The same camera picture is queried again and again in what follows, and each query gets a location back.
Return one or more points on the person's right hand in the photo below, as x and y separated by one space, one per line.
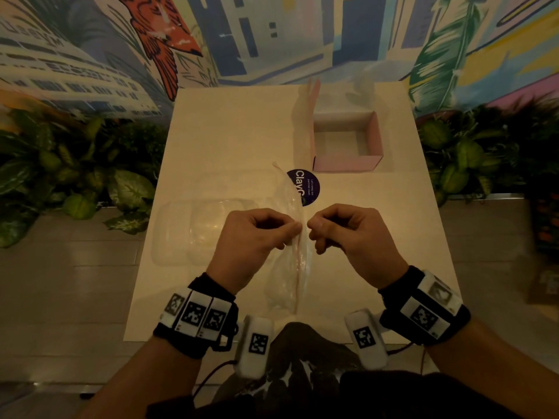
364 246

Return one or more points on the person's left hand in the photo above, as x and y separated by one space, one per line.
238 253

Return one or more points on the person's right thumb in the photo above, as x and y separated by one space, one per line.
325 242

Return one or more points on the person's left thumb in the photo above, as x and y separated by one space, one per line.
279 236

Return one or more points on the clear plastic bag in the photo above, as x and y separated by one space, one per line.
292 274

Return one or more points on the person's right forearm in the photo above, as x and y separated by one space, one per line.
493 375

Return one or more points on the person's left forearm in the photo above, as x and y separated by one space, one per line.
144 383

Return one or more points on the round purple sticker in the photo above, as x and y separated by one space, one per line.
308 185

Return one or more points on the open pink cardboard box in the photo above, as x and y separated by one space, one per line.
345 161

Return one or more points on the clear plastic blister tray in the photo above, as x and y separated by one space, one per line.
196 226

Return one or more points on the black left wristband with markers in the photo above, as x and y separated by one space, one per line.
196 318

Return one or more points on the black wristband with markers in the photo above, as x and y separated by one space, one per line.
196 318
423 309

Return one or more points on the black right wristband with markers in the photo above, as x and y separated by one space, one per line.
423 309

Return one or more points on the black patterned clothing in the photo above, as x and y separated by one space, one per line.
314 388

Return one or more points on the green leafy plants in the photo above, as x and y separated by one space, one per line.
480 152
74 170

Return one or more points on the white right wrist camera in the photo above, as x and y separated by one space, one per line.
366 340

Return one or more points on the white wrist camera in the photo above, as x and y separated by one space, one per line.
255 346
366 340

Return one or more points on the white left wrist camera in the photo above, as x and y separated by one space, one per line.
255 346

